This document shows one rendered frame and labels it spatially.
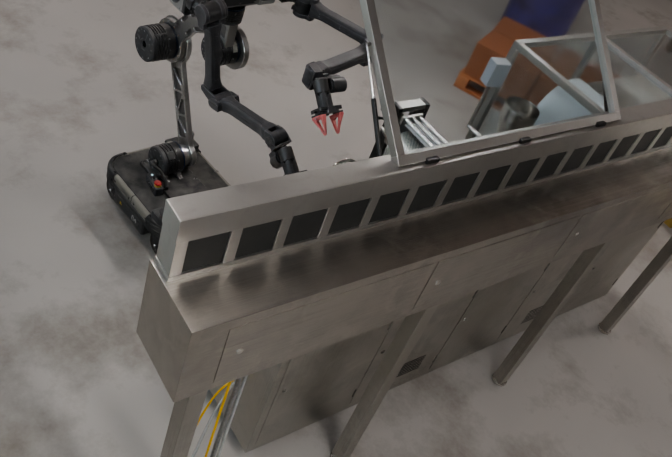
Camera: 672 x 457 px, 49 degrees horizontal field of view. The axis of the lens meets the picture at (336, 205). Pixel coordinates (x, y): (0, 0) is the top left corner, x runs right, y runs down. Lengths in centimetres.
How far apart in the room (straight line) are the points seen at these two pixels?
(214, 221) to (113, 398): 172
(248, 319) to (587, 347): 296
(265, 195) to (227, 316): 31
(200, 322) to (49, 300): 193
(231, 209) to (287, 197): 16
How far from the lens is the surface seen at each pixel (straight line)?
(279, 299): 194
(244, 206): 184
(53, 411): 338
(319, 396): 317
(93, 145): 454
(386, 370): 290
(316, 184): 197
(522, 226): 254
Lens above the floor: 287
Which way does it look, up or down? 39 degrees down
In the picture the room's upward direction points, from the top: 22 degrees clockwise
